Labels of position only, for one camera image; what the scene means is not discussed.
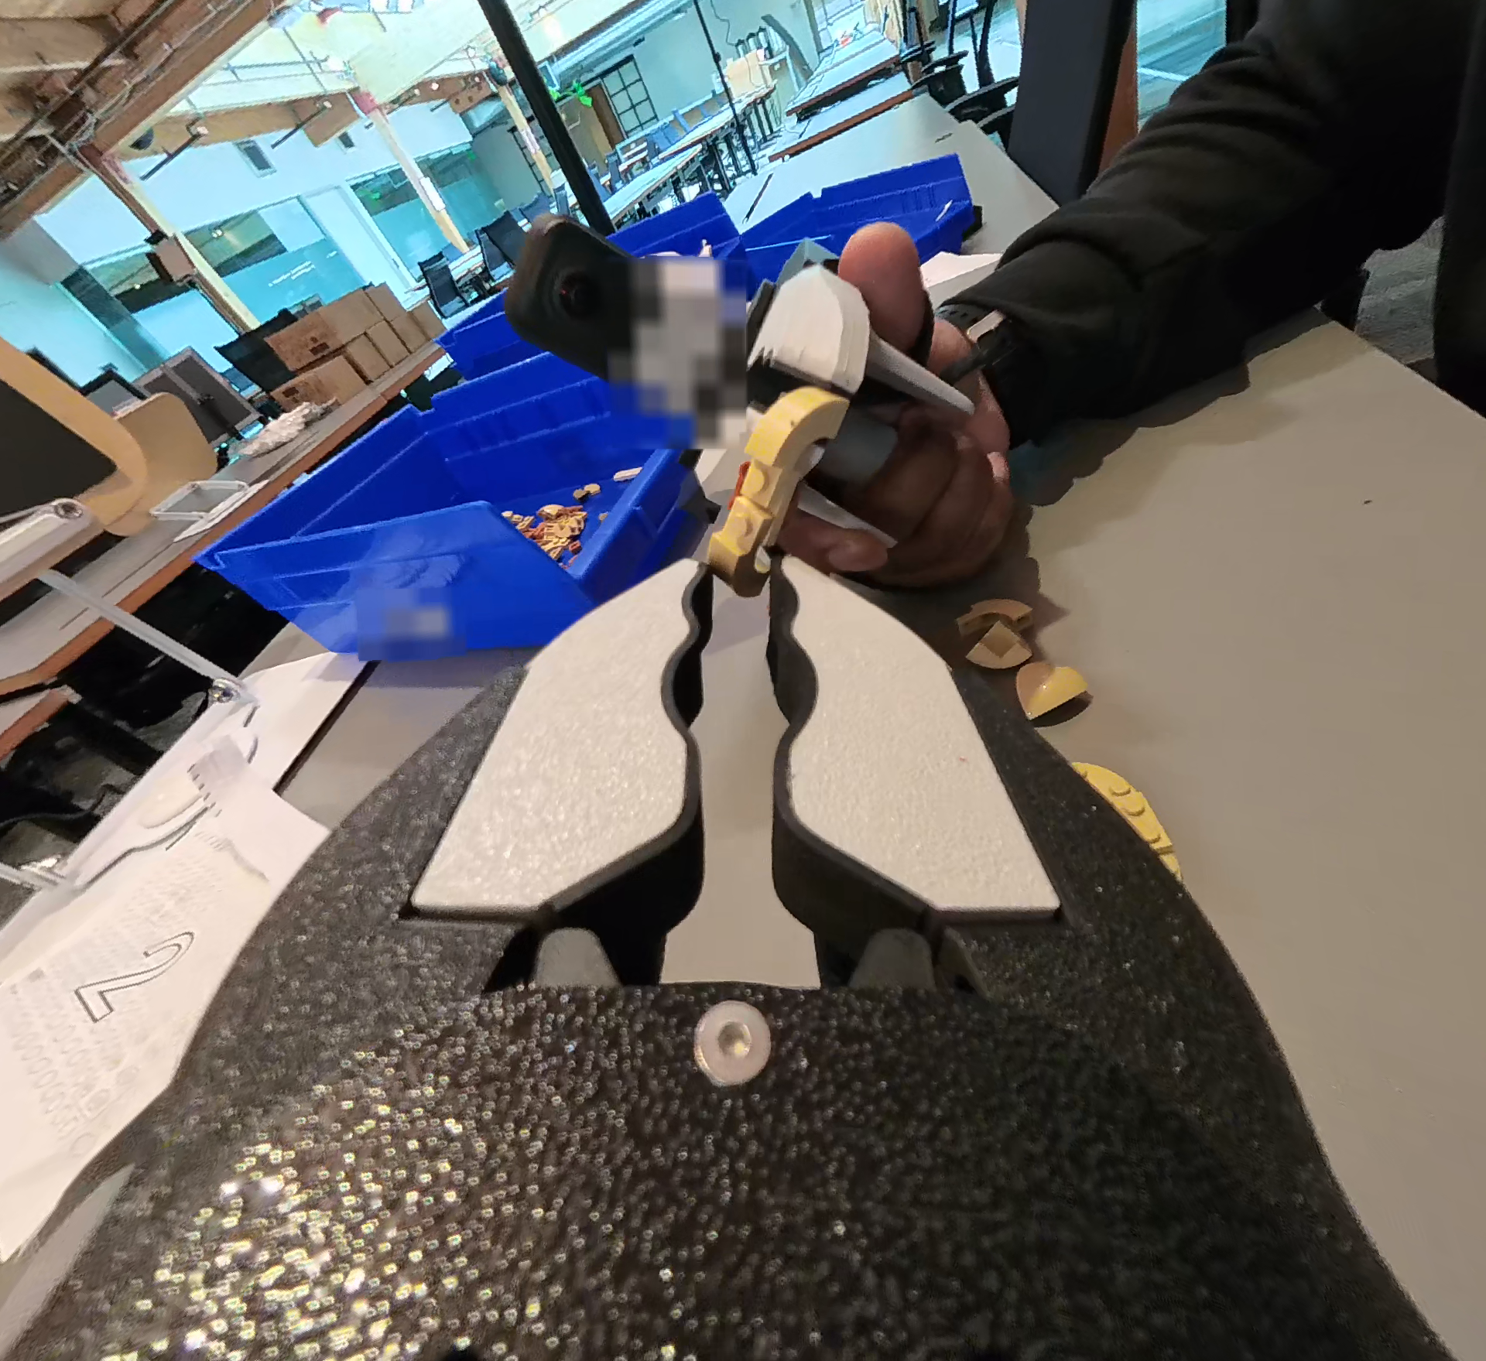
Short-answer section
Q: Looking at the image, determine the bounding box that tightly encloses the white metal frame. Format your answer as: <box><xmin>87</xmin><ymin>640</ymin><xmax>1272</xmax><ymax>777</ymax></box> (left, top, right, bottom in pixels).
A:
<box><xmin>0</xmin><ymin>502</ymin><xmax>258</xmax><ymax>899</ymax></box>

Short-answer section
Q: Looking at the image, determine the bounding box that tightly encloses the black office chair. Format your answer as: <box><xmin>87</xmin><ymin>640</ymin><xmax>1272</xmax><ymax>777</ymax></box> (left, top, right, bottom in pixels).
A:
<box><xmin>1004</xmin><ymin>0</ymin><xmax>1150</xmax><ymax>201</ymax></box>

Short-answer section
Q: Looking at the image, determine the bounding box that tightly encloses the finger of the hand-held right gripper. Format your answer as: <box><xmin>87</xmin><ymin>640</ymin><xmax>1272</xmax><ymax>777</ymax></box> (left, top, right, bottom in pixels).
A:
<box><xmin>743</xmin><ymin>259</ymin><xmax>977</xmax><ymax>423</ymax></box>
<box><xmin>790</xmin><ymin>415</ymin><xmax>902</xmax><ymax>554</ymax></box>

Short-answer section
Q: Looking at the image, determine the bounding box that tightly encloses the white printed paper sheet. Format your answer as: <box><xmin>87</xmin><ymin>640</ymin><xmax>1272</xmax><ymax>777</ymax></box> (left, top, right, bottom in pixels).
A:
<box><xmin>0</xmin><ymin>746</ymin><xmax>331</xmax><ymax>1258</ymax></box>

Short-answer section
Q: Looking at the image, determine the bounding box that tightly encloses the large tan arch brick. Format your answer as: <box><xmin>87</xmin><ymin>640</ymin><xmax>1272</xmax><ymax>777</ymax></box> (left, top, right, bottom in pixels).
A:
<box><xmin>1074</xmin><ymin>760</ymin><xmax>1183</xmax><ymax>880</ymax></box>
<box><xmin>702</xmin><ymin>387</ymin><xmax>854</xmax><ymax>596</ymax></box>

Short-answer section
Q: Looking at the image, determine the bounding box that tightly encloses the long wooden desk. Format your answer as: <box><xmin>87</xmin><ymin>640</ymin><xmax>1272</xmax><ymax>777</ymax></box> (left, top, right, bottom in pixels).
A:
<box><xmin>0</xmin><ymin>340</ymin><xmax>443</xmax><ymax>690</ymax></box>

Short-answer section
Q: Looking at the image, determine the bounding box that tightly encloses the black top wooden table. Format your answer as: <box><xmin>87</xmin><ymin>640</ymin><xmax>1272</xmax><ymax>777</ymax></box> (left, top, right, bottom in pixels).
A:
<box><xmin>0</xmin><ymin>335</ymin><xmax>145</xmax><ymax>690</ymax></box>

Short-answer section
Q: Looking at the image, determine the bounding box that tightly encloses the stack of cardboard boxes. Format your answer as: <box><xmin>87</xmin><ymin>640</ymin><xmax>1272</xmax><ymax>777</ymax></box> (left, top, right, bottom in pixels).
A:
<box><xmin>222</xmin><ymin>282</ymin><xmax>443</xmax><ymax>423</ymax></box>

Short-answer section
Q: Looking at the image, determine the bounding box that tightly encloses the pile of small toy bricks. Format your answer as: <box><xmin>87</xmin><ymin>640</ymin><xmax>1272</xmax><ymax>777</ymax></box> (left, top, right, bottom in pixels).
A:
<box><xmin>504</xmin><ymin>474</ymin><xmax>648</xmax><ymax>563</ymax></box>

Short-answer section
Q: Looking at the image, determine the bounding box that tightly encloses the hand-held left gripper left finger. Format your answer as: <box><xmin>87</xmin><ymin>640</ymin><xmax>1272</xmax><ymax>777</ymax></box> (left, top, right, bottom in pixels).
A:
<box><xmin>409</xmin><ymin>560</ymin><xmax>710</xmax><ymax>925</ymax></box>

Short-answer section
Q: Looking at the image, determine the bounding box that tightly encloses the blue plastic bin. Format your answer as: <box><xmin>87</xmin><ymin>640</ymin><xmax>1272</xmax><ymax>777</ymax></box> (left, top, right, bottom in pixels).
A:
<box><xmin>732</xmin><ymin>154</ymin><xmax>982</xmax><ymax>282</ymax></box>
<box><xmin>198</xmin><ymin>382</ymin><xmax>710</xmax><ymax>662</ymax></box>
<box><xmin>437</xmin><ymin>189</ymin><xmax>745</xmax><ymax>423</ymax></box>

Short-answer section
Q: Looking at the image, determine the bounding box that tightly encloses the person's right forearm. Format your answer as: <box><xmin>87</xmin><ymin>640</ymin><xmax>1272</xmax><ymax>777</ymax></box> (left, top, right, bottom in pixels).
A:
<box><xmin>941</xmin><ymin>0</ymin><xmax>1486</xmax><ymax>446</ymax></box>

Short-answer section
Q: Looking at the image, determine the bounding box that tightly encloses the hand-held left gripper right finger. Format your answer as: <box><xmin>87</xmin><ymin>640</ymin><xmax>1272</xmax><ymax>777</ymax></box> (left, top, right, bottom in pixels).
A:
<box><xmin>766</xmin><ymin>556</ymin><xmax>1065</xmax><ymax>925</ymax></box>

